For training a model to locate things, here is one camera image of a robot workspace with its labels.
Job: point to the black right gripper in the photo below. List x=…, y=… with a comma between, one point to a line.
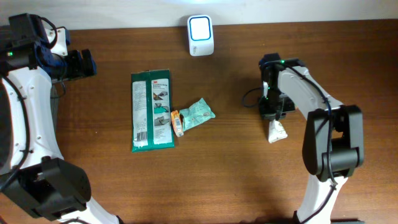
x=271, y=114

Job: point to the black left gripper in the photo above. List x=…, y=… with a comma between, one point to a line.
x=79, y=71

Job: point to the white tube gold cap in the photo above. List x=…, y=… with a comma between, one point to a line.
x=276, y=132

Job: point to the light green pouch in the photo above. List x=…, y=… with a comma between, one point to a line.
x=196, y=114

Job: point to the small orange box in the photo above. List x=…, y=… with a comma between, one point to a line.
x=177, y=123

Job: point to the green 3M gloves package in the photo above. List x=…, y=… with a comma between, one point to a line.
x=151, y=109

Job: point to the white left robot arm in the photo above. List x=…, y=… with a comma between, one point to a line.
x=34, y=174

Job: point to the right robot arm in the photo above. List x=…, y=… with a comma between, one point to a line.
x=333, y=143

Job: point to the dark mesh basket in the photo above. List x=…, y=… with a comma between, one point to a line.
x=56, y=102

